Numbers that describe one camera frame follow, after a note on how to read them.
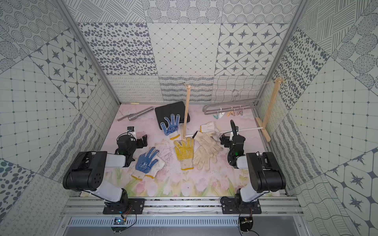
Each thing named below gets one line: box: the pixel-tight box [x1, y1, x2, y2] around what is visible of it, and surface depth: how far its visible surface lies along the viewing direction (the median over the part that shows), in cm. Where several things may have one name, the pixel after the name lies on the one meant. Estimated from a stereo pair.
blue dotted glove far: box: [160, 113, 181, 141], surface depth 104 cm
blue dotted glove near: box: [130, 147, 166, 181], surface depth 89 cm
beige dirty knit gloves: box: [192, 130, 224, 172], surface depth 95 cm
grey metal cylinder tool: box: [117, 106, 155, 122], surface depth 113 cm
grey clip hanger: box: [202, 88, 261, 115], surface depth 81 cm
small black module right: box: [239, 216, 254, 232], surface depth 74 cm
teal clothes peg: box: [212, 112, 224, 120], surface depth 88 cm
